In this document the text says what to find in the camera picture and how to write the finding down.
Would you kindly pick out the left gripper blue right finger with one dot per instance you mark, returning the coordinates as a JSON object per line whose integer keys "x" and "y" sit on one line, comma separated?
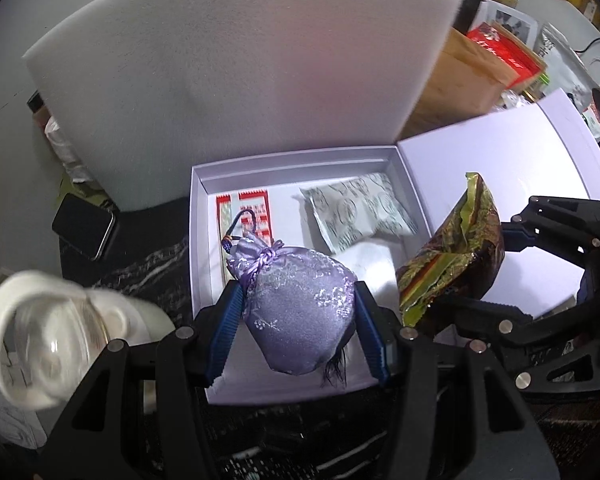
{"x": 375, "y": 334}

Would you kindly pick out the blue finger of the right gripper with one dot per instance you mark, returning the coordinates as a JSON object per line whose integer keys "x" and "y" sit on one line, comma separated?
{"x": 469, "y": 316}
{"x": 516, "y": 237}

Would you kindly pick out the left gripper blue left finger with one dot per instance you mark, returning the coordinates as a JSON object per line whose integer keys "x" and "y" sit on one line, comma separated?
{"x": 221, "y": 328}

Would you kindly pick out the gold brown snack bag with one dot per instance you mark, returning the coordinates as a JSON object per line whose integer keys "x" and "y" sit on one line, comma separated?
{"x": 462, "y": 258}

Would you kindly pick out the purple satin sachet with tassel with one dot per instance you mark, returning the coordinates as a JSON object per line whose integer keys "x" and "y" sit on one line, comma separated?
{"x": 299, "y": 306}

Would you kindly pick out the white green printed bread bag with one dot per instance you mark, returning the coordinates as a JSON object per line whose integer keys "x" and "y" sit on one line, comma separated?
{"x": 349, "y": 211}

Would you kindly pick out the red white snack packet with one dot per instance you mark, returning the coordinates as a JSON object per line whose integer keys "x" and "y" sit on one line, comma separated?
{"x": 239, "y": 213}

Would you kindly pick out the white open gift box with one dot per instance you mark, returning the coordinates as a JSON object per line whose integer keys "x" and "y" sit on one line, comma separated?
{"x": 541, "y": 149}

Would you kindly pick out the brown paper bag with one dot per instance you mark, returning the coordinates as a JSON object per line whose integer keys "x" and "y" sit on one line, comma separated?
{"x": 466, "y": 82}

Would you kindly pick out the black smartphone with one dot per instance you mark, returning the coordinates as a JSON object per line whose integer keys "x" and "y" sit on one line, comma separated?
{"x": 83, "y": 226}

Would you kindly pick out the white foam sheet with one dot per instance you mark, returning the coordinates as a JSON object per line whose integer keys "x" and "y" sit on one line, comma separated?
{"x": 146, "y": 89}

